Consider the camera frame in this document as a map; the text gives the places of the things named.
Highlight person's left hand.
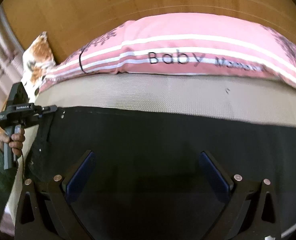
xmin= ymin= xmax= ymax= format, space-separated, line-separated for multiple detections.
xmin=0 ymin=128 xmax=26 ymax=157

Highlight wooden bamboo headboard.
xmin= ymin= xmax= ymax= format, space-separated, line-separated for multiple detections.
xmin=2 ymin=0 xmax=296 ymax=62

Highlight beige woven bed mat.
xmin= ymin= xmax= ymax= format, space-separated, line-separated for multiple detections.
xmin=5 ymin=73 xmax=296 ymax=239

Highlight pink striped curtain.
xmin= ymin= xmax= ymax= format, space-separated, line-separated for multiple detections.
xmin=0 ymin=6 xmax=24 ymax=110

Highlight black denim pants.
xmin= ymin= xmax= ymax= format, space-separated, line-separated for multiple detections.
xmin=25 ymin=107 xmax=296 ymax=239

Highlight floral orange white pillow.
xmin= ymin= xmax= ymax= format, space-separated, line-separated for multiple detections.
xmin=21 ymin=31 xmax=56 ymax=102

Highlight pink striped Baby pillow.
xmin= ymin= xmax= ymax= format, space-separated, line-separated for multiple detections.
xmin=40 ymin=13 xmax=296 ymax=90

